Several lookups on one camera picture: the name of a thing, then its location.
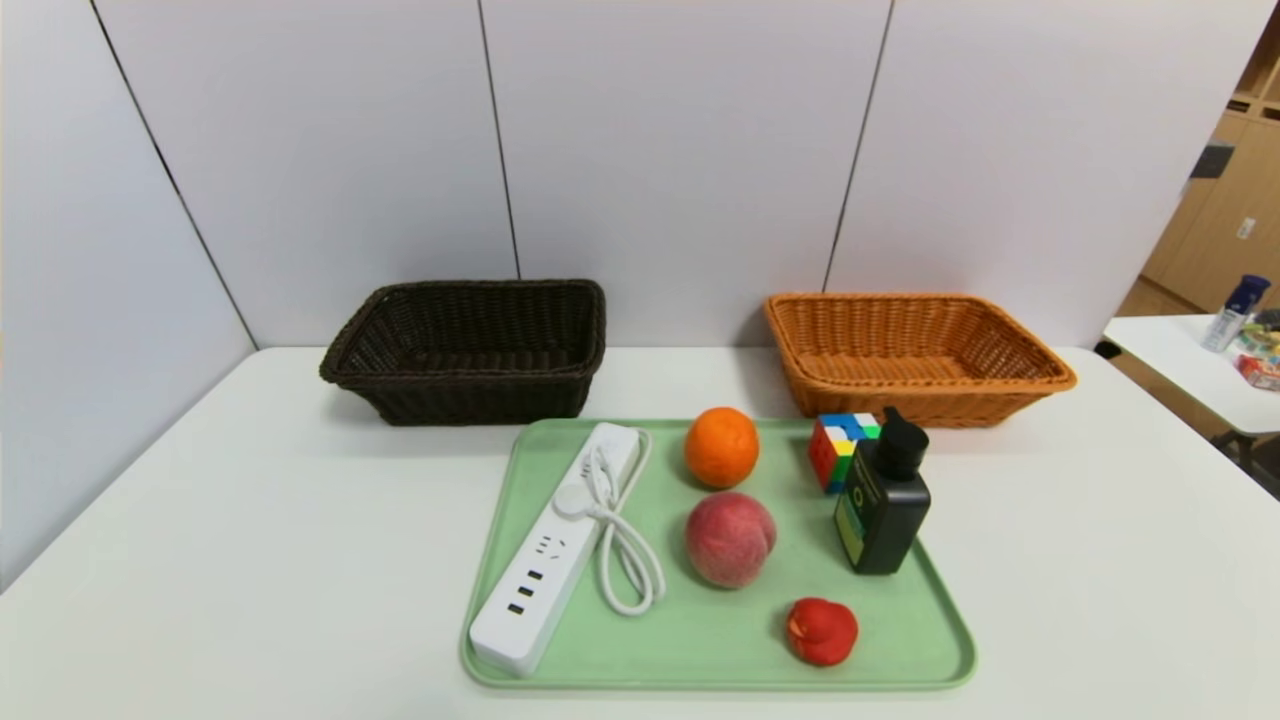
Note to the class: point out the colourful puzzle cube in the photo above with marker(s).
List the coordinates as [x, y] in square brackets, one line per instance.
[828, 455]

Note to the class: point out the small red toy fruit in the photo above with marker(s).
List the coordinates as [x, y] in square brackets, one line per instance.
[822, 632]

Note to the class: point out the pink red peach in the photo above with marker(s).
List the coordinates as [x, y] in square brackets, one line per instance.
[730, 540]

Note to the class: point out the black pump bottle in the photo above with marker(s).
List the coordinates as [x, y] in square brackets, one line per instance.
[890, 520]

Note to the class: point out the white side table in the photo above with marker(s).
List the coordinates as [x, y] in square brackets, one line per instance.
[1180, 365]

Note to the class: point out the dark brown wicker basket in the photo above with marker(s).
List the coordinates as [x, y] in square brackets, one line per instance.
[470, 400]

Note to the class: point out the orange fruit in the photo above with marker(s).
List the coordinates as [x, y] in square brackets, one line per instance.
[722, 448]

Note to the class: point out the yellow green packet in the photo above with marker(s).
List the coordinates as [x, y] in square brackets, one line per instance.
[1265, 335]

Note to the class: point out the light green plastic tray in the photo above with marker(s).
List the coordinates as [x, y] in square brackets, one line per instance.
[740, 630]

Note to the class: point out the red snack packet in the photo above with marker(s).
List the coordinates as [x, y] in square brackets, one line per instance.
[1262, 372]

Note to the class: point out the orange wicker basket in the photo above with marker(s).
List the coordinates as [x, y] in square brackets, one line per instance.
[900, 400]

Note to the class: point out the light wooden cabinet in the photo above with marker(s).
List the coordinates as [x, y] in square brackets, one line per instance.
[1220, 230]

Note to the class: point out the blue capped spray bottle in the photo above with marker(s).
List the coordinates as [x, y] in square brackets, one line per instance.
[1235, 310]

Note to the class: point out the white power strip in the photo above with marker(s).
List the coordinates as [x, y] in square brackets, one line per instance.
[530, 590]

